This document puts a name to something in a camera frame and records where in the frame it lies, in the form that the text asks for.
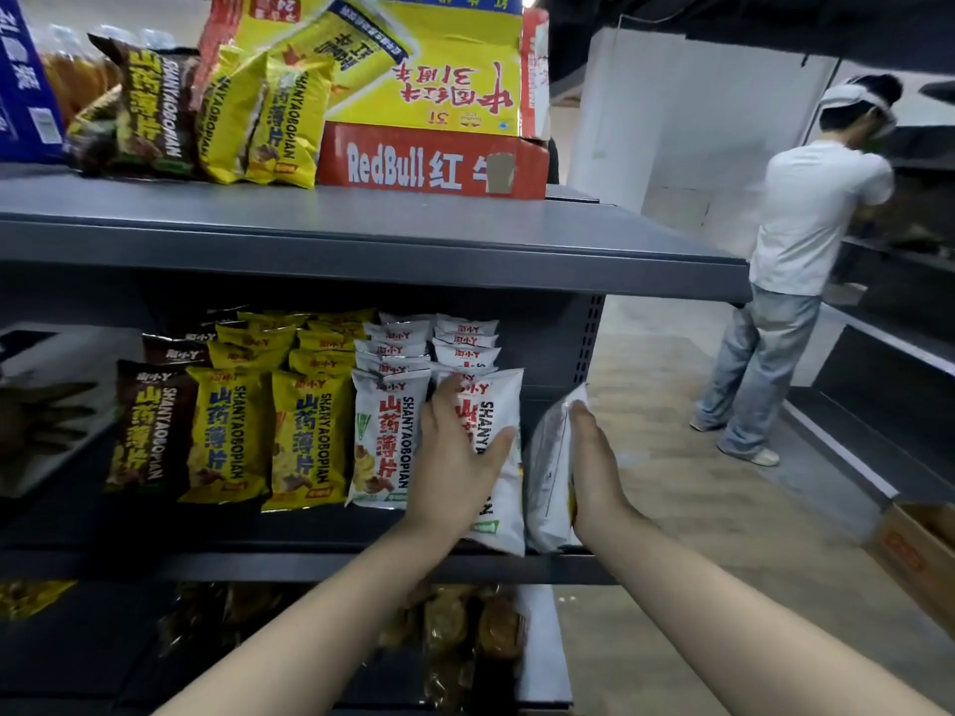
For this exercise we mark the person's left hand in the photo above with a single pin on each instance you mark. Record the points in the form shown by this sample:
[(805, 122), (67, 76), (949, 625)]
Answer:
[(451, 477)]

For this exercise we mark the person's right hand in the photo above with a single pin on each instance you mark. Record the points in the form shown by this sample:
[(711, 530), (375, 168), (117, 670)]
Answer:
[(600, 492)]

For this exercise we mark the white snack packet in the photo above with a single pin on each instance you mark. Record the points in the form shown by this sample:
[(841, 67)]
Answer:
[(397, 331), (467, 356), (465, 340), (496, 410), (462, 372), (548, 484), (388, 447), (467, 327), (391, 348), (406, 319), (394, 366)]

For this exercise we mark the dark grey metal shelf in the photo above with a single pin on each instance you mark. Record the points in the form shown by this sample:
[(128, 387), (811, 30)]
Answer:
[(373, 246)]

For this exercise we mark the brown snack packet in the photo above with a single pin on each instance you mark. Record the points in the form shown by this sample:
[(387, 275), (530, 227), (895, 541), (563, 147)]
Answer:
[(200, 335), (224, 316), (93, 141), (175, 351), (153, 111), (149, 432)]

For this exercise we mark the person's left forearm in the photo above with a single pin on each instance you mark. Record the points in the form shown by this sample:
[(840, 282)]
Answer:
[(313, 633)]

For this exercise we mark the person's right forearm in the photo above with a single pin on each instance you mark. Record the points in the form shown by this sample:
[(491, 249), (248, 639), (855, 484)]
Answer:
[(746, 633)]

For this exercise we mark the orange wrapped snacks on shelf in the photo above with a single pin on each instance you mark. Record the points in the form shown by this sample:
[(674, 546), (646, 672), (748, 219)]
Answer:
[(33, 598)]

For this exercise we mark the pile of wrapped pastries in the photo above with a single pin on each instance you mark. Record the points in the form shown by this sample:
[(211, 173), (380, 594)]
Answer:
[(448, 633)]

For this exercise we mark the red carton with white lettering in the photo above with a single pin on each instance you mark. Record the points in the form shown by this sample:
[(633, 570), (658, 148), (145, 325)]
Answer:
[(418, 167)]

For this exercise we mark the tan carton with red print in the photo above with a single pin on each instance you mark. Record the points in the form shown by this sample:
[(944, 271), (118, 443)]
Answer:
[(918, 559)]

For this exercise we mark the yellow printed carton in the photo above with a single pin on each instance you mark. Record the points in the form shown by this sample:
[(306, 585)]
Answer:
[(448, 74)]

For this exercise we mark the pack of orange drink bottles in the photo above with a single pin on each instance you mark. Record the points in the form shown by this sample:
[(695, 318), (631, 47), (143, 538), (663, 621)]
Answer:
[(78, 81)]

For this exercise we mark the blue drink carton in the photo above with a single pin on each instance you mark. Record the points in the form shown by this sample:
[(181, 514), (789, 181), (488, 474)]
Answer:
[(26, 89)]

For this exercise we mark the black wall shelving unit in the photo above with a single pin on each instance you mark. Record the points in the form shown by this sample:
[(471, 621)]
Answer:
[(880, 410)]

